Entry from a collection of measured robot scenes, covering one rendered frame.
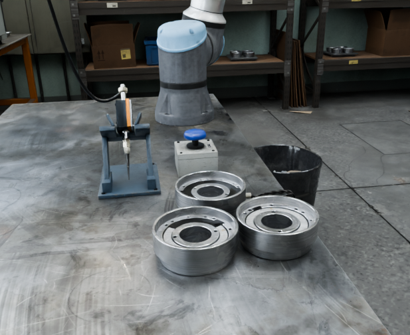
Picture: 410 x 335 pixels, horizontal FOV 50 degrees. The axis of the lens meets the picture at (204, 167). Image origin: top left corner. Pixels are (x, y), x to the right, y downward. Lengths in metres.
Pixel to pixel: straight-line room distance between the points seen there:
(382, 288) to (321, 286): 1.41
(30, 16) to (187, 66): 3.43
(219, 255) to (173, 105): 0.61
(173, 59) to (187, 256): 0.63
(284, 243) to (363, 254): 1.58
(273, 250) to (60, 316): 0.25
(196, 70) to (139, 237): 0.55
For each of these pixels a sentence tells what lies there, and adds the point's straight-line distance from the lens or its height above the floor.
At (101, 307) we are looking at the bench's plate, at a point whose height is 0.80.
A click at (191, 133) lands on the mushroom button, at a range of 0.77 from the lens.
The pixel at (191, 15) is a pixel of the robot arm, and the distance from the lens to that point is 1.18.
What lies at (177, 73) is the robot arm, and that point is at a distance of 1.05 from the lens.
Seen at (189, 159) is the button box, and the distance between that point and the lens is 0.76.
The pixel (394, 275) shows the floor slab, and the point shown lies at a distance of 2.01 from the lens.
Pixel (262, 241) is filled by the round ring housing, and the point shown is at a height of 0.83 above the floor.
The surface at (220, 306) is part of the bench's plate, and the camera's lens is 0.49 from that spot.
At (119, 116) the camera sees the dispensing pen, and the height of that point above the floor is 0.92.
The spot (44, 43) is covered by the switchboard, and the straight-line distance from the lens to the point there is 4.40.
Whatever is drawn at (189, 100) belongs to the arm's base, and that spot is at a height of 0.86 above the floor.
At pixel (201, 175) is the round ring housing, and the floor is 0.83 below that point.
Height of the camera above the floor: 1.11
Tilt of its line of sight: 22 degrees down
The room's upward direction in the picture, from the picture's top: 1 degrees counter-clockwise
